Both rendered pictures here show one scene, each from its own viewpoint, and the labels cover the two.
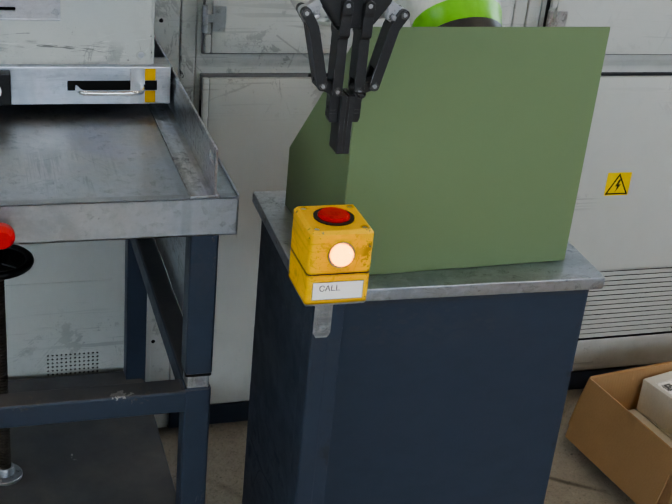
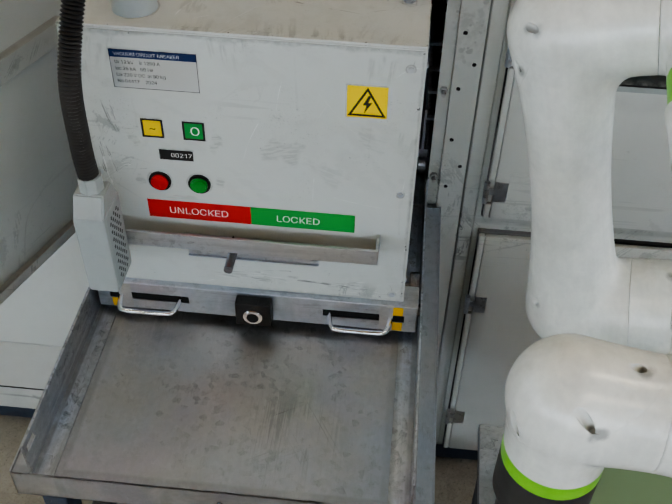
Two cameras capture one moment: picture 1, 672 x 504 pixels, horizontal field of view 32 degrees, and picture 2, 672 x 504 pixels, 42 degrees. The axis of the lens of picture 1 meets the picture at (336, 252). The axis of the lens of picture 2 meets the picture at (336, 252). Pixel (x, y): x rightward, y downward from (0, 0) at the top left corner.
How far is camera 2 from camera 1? 0.91 m
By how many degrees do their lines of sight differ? 26
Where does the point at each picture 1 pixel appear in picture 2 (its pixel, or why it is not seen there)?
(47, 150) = (286, 395)
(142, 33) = (394, 279)
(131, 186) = (340, 476)
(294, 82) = not seen: hidden behind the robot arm
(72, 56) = (328, 290)
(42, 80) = (300, 307)
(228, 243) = (489, 352)
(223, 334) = (477, 409)
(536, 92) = not seen: outside the picture
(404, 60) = (607, 486)
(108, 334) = not seen: hidden behind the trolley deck
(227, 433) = (472, 472)
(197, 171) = (407, 460)
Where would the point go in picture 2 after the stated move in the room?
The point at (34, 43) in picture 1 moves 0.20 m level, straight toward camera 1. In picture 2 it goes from (295, 278) to (268, 373)
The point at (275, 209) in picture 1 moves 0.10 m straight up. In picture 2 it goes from (491, 461) to (500, 424)
